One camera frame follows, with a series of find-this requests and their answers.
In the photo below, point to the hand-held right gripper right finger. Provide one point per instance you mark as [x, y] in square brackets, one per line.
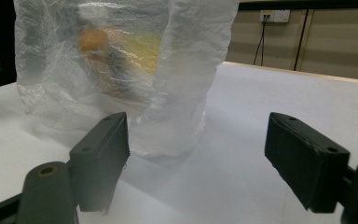
[304, 165]

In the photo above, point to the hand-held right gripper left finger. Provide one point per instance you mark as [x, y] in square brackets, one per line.
[98, 161]

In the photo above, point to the translucent white plastic bag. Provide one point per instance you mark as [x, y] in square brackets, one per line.
[180, 77]

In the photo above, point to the yellow fruit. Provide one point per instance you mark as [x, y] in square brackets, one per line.
[143, 51]

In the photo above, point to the orange round fruit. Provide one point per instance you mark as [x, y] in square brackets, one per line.
[93, 42]

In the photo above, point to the white wall socket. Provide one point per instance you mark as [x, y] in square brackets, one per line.
[275, 15]

